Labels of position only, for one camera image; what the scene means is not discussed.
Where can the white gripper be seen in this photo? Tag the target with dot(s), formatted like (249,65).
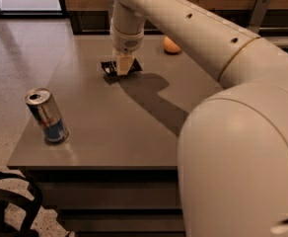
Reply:
(126,41)

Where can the black rxbar chocolate bar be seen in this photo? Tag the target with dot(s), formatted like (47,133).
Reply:
(109,67)

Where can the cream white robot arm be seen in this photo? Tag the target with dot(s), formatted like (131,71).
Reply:
(233,147)

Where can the orange round fruit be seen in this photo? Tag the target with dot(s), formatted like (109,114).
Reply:
(170,47)

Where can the silver blue energy drink can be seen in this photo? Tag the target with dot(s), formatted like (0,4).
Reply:
(42,105)

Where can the grey drawer cabinet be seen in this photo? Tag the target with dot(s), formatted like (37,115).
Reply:
(116,173)

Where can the grey low bench ledge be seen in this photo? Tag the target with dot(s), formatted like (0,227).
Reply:
(282,42)

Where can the left metal wall bracket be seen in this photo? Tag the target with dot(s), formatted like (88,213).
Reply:
(110,4)

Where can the metal wall bracket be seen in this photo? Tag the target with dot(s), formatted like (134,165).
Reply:
(257,15)
(110,4)

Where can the right metal wall bracket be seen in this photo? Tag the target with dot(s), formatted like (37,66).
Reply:
(257,15)

